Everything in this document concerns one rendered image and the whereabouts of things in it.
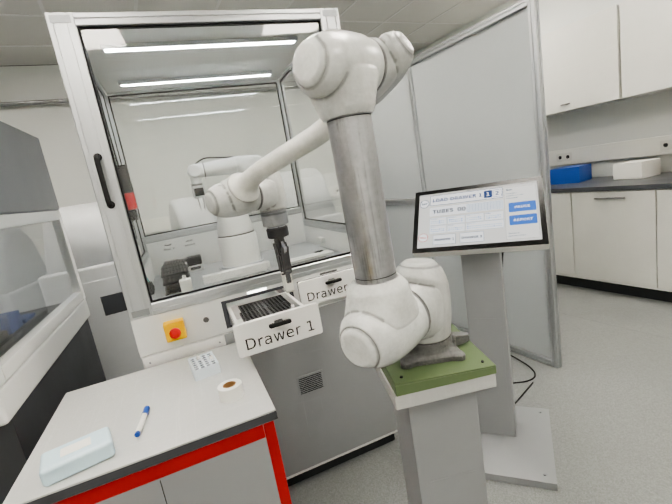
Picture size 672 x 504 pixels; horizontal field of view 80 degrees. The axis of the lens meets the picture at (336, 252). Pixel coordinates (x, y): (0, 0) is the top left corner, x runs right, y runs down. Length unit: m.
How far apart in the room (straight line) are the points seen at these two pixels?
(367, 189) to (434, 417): 0.67
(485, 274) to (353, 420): 0.90
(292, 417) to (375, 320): 1.07
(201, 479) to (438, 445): 0.64
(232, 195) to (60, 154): 3.72
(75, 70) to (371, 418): 1.82
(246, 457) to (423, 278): 0.67
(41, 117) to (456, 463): 4.55
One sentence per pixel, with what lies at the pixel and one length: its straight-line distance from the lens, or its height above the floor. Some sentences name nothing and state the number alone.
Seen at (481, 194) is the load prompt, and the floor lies 1.16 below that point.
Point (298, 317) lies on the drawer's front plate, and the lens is 1.37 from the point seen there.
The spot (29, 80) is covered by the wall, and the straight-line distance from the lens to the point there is 4.99.
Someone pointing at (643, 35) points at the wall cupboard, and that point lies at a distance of 4.09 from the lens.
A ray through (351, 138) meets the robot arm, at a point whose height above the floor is 1.41.
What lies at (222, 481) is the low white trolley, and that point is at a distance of 1.25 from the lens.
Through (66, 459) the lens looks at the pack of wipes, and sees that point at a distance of 1.22.
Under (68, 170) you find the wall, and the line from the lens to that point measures 4.83.
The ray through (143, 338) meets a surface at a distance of 1.68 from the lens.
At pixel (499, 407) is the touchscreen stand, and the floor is 0.19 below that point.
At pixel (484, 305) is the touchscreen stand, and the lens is 1.87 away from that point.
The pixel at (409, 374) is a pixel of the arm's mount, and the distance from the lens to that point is 1.12.
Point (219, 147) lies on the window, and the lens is 1.63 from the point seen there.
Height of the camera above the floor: 1.34
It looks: 11 degrees down
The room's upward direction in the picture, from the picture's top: 10 degrees counter-clockwise
